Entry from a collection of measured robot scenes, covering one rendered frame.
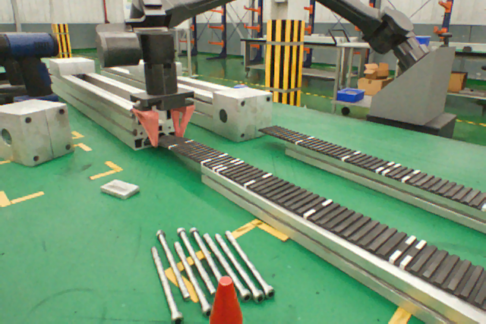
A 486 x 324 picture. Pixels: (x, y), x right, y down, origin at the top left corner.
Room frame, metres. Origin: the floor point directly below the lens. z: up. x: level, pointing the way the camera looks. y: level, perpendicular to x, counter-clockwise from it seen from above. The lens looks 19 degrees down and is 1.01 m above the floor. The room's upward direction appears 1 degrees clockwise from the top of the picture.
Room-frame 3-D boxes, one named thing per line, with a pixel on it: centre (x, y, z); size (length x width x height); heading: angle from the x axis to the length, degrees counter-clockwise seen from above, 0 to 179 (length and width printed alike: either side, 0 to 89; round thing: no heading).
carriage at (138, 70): (1.06, 0.29, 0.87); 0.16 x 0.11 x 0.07; 40
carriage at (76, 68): (1.13, 0.60, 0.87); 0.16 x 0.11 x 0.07; 40
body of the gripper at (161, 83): (0.60, 0.15, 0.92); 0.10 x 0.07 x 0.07; 131
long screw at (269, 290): (0.28, 0.00, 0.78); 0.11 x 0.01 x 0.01; 25
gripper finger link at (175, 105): (0.60, 0.14, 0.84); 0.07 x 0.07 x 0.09; 41
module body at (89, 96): (0.94, 0.44, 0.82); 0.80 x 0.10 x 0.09; 40
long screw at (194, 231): (0.28, 0.04, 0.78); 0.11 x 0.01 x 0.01; 26
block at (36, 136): (0.59, 0.40, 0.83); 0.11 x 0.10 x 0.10; 155
